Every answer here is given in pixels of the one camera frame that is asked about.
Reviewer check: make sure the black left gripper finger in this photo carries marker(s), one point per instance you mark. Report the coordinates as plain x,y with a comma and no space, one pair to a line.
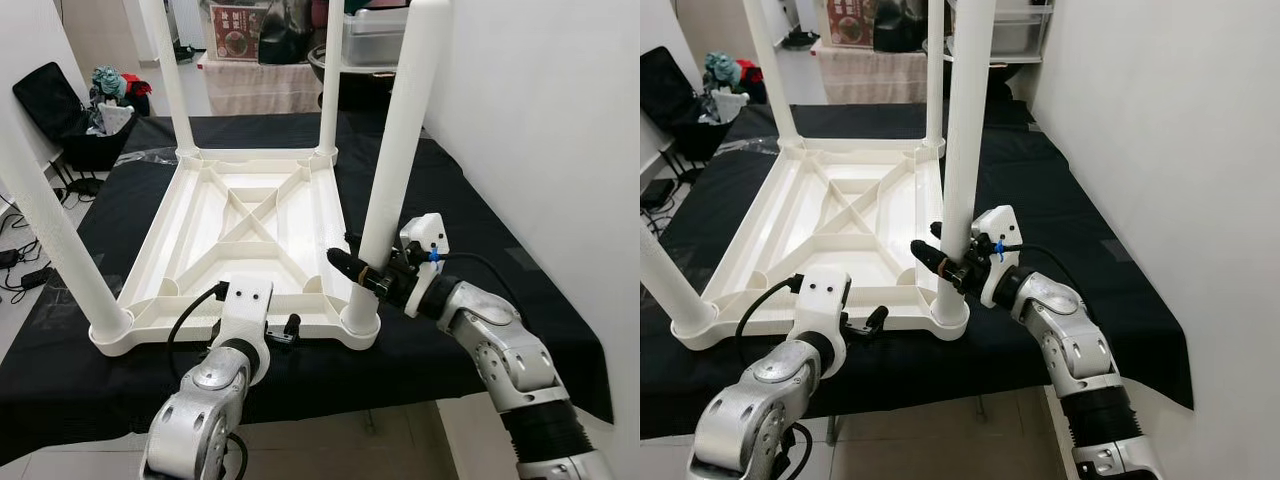
879,317
293,323

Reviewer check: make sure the white plastic table leg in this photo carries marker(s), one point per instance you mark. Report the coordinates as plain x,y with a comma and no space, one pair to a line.
170,80
770,70
670,280
332,80
60,230
970,100
934,70
410,120

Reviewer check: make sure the black tablecloth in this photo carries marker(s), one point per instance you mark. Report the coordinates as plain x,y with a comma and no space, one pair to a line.
1050,200
480,200

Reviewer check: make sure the white plastic table top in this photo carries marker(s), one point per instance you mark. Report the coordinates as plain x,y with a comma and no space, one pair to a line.
200,230
800,220

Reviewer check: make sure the large black wok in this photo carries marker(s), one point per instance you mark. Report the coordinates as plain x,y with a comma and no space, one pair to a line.
360,90

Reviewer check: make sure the beige cloth covered stand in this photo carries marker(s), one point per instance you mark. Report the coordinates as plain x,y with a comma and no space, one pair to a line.
265,90
870,78

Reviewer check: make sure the white shelf board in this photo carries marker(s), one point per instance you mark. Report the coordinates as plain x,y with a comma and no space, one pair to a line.
1020,60
375,69

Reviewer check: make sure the clear grey storage box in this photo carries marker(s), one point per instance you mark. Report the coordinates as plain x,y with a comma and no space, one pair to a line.
1020,35
375,38

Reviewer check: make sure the black plastic bag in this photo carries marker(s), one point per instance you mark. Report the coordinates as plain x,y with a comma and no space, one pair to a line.
902,25
287,32

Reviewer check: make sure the storage box with orange lid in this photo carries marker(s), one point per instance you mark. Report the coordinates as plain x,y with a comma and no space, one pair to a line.
235,30
852,25

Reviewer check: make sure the black shoe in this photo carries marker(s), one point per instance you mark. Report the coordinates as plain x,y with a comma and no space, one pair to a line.
800,39

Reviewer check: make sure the black power adapter brick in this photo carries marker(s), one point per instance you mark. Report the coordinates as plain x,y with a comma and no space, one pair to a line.
657,194

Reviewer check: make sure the black oval device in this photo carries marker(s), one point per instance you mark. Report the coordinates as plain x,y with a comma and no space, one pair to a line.
85,185

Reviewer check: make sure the small black power adapter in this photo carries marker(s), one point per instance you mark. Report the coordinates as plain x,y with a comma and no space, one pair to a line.
37,278

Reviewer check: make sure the red cloth bundle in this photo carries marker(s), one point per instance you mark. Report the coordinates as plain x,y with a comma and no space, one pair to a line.
136,83
751,72

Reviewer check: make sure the white plastic packet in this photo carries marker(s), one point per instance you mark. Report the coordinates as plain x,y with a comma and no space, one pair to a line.
116,118
726,106

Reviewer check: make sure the teal cloth bundle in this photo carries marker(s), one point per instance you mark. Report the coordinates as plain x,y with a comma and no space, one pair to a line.
108,82
721,70

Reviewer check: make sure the black power strip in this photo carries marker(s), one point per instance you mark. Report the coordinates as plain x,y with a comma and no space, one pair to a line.
8,257

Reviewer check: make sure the black open suitcase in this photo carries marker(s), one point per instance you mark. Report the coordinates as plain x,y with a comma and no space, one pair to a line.
665,90
45,100

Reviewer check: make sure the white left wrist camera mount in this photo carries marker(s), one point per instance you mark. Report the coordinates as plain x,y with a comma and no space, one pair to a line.
825,300
245,310

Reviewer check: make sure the grey metal table frame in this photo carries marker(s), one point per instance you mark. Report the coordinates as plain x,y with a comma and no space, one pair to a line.
833,430
371,420

